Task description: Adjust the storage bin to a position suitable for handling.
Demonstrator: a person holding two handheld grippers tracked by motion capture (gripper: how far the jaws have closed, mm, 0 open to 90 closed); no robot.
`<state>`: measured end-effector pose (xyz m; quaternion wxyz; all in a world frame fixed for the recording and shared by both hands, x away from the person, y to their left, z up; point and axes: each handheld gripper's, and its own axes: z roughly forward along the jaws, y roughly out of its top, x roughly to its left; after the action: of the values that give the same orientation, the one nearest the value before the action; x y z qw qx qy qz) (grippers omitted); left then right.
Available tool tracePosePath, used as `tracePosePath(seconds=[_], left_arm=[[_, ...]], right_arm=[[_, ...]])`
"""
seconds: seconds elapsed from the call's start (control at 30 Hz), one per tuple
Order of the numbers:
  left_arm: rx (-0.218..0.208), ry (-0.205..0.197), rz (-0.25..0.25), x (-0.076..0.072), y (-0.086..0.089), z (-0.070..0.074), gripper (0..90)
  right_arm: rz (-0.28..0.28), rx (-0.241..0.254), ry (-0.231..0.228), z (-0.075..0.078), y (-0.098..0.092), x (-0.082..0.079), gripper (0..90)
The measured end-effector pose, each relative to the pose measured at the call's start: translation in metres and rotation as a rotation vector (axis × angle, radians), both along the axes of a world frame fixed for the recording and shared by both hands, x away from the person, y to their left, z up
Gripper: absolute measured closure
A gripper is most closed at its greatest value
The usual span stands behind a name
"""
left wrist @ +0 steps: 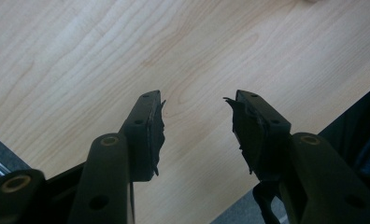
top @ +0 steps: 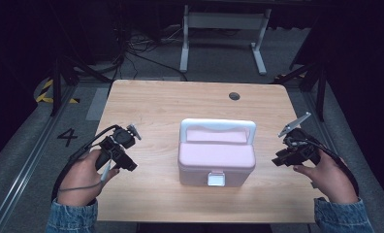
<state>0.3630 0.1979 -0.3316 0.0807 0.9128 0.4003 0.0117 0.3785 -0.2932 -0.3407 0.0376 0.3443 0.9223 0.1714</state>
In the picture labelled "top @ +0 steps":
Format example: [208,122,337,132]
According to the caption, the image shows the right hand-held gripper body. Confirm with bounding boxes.
[277,112,322,167]

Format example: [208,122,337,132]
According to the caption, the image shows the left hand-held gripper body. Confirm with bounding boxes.
[95,122,143,172]

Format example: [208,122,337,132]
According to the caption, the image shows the pink box with white handle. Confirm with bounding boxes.
[176,117,258,188]

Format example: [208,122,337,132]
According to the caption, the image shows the person's right hand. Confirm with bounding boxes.
[292,148,360,205]

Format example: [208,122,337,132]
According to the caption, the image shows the person's left hand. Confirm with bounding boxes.
[56,149,121,207]

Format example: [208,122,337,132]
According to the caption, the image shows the grey floor tape patch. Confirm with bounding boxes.
[84,86,111,122]

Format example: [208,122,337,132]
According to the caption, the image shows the black tripod stand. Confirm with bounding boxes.
[272,60,328,123]
[49,53,112,117]

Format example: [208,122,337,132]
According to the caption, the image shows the yellow black floor tape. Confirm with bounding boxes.
[34,78,81,105]

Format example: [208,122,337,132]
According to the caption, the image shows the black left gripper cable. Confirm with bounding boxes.
[50,123,121,202]

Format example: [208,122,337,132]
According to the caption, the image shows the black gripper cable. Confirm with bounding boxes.
[286,137,361,197]
[50,123,121,202]

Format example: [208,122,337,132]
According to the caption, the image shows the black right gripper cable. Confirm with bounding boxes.
[286,137,361,197]

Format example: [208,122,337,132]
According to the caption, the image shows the grey thin cable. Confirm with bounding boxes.
[57,158,112,192]

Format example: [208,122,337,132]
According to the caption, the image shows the bundle of black floor cables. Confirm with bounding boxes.
[106,25,189,98]

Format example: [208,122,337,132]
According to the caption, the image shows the white metal table frame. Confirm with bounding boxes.
[178,4,272,77]

